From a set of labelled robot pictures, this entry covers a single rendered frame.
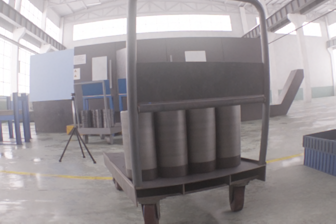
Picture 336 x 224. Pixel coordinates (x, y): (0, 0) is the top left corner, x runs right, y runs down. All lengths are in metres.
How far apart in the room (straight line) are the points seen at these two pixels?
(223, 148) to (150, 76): 0.47
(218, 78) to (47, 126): 6.88
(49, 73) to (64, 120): 1.23
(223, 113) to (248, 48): 6.61
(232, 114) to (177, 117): 0.24
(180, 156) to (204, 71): 0.35
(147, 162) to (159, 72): 0.35
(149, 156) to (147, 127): 0.11
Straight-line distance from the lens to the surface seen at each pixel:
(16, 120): 5.15
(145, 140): 1.22
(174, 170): 1.26
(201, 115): 1.28
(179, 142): 1.26
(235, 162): 1.38
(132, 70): 1.04
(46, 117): 7.82
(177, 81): 1.10
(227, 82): 1.18
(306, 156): 2.30
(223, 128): 1.34
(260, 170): 1.38
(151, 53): 7.48
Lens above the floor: 0.55
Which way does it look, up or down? 2 degrees up
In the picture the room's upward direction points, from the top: 4 degrees counter-clockwise
